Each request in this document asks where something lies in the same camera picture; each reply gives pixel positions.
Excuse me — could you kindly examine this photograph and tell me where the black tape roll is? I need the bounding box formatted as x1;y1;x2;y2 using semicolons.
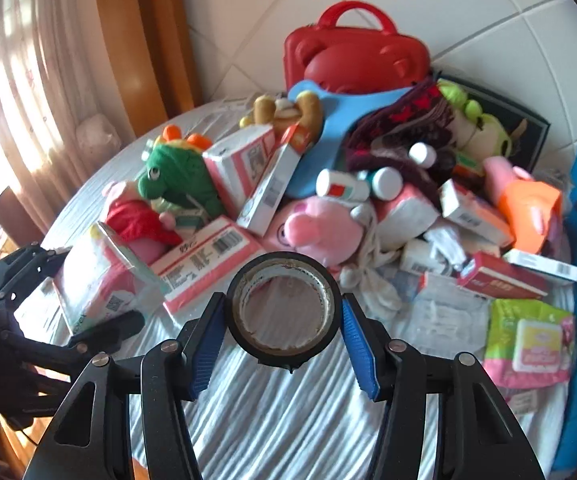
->
226;252;342;372

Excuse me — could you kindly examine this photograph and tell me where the sheer beige curtain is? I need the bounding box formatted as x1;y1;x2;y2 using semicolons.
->
0;0;136;232

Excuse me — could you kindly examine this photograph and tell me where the pink plush in orange dress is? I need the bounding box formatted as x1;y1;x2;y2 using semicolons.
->
483;156;563;255

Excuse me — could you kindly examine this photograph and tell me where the red santa plush toy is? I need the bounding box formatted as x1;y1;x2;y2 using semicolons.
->
100;181;182;264

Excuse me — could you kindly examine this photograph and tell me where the light blue plastic bib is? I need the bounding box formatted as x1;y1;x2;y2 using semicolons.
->
285;80;412;200

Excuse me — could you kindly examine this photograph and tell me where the brown reindeer antler plush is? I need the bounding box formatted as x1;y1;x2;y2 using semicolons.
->
238;90;325;141

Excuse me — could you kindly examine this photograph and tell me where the green dinosaur plush toy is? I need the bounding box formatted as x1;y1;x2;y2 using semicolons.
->
138;124;226;219

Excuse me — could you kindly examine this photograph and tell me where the green frog plush toy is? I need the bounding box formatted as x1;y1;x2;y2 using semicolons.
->
436;78;527;162

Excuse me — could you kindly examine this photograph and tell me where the white blue barcode box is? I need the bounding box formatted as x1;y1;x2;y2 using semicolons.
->
502;248;577;285

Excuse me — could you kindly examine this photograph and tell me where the black rectangular gift box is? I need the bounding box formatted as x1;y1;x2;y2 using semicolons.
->
436;75;550;172

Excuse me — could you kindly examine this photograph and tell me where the white pink carton box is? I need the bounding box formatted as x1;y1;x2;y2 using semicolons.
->
203;125;275;219

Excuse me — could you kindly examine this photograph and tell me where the dark red knitted scarf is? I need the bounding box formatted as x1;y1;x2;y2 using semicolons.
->
344;77;453;206

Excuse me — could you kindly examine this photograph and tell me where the white medicine bottle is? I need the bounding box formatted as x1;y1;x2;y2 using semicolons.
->
316;169;370;203

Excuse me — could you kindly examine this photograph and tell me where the large pink white barcode box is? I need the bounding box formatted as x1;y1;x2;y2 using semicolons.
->
151;216;266;320

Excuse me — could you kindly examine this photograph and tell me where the pink tissue pack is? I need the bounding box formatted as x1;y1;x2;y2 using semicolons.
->
373;184;439;250

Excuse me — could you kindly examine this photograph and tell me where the red bear-face plastic case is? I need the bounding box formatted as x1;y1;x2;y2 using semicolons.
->
283;0;431;94

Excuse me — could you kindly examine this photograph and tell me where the red white medicine box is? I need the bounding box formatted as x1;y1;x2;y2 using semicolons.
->
457;252;550;299

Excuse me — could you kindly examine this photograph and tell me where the pink pig plush toy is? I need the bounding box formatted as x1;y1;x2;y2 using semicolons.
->
260;196;375;270

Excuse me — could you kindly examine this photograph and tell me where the green pink wet wipes pack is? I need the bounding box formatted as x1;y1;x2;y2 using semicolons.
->
483;299;576;390

